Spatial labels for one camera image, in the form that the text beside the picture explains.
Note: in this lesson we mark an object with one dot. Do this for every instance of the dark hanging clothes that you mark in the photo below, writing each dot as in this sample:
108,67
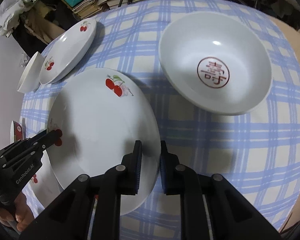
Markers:
32,38

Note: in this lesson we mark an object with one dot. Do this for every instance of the small bowl red outside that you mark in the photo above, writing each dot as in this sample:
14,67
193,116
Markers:
17,131

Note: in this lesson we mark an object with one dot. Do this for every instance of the small white cherry plate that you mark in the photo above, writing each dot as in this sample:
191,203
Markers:
67,47

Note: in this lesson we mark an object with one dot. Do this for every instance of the stack of books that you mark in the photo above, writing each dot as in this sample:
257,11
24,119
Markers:
88,5

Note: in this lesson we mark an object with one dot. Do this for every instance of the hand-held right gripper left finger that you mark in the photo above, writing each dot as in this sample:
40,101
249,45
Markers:
139,170

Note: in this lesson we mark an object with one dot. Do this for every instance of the small plain white bowl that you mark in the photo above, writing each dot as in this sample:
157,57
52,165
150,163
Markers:
30,75

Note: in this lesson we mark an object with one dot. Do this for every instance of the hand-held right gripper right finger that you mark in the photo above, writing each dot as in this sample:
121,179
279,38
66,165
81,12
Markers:
163,175

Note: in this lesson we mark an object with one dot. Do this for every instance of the large white cherry plate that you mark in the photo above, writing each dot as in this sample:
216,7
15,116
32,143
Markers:
97,120

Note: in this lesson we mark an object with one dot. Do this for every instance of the large white bowl red emblem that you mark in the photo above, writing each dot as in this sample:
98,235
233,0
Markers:
190,50

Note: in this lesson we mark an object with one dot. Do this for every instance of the blue checked blanket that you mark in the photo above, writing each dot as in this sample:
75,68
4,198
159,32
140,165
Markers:
140,30

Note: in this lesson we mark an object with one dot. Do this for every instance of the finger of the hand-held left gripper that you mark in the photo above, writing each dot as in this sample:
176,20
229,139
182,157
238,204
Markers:
47,138

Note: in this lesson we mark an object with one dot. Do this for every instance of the person's left hand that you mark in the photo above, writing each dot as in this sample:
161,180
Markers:
22,215

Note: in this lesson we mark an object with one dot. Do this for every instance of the white padded jacket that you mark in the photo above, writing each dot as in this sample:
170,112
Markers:
10,10

